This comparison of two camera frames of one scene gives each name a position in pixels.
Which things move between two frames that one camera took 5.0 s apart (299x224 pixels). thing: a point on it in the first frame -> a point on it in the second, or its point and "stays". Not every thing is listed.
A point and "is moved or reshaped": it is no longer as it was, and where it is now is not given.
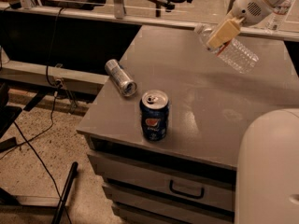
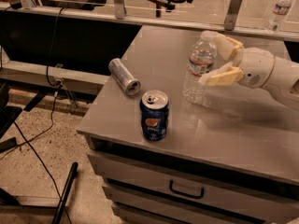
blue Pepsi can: (154, 114) stays
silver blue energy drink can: (120, 77) is moved or reshaped
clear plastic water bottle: (231, 52) is moved or reshaped
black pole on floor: (61, 204) stays
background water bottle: (278, 14) stays
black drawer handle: (186, 194) stays
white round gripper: (249, 7) -> (256, 66)
